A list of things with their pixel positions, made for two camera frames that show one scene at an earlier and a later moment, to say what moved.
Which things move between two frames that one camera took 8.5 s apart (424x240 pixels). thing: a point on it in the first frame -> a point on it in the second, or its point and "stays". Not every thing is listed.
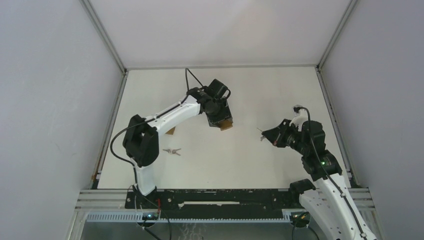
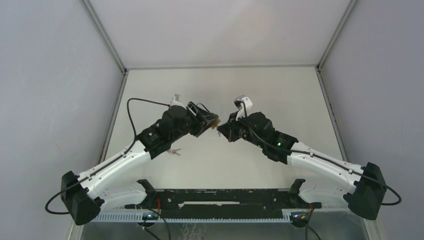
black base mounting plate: (212, 201) stays
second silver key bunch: (172, 151) stays
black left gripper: (225, 114) -> (202, 121)
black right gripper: (275, 135) -> (228, 129)
